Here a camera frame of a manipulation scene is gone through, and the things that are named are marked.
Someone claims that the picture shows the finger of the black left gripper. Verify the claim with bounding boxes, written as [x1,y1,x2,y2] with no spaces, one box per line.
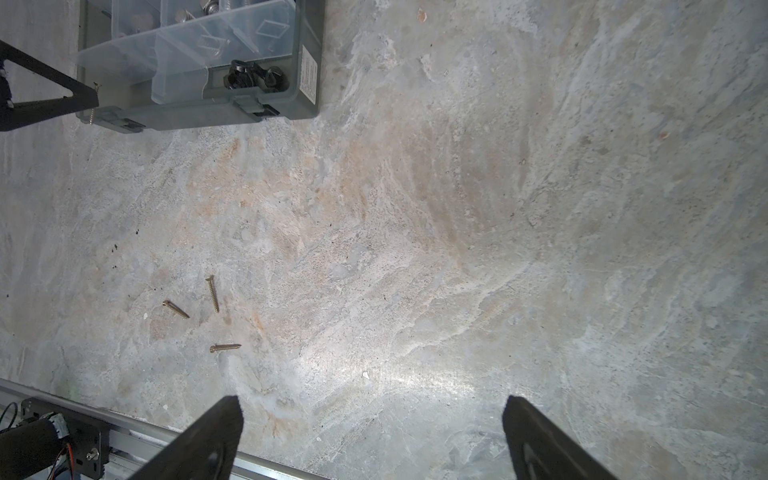
[0,96,99,132]
[1,41,98,99]

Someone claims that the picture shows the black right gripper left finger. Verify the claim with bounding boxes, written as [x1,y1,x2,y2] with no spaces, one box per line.
[131,395,244,480]

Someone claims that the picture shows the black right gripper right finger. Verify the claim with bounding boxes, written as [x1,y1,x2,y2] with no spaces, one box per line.
[502,396,617,480]

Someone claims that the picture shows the small brass screw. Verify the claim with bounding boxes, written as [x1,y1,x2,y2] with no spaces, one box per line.
[205,275,220,313]
[162,300,190,319]
[209,343,242,353]

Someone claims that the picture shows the black wing nut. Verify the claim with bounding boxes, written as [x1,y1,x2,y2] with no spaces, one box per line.
[255,65,289,93]
[223,60,259,90]

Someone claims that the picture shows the green plastic organizer box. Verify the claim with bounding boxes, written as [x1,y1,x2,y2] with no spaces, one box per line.
[76,0,326,134]

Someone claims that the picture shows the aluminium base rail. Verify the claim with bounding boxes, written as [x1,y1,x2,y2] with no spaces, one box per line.
[1,379,322,479]

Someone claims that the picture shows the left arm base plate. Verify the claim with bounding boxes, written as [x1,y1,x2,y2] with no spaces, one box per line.
[21,397,110,479]

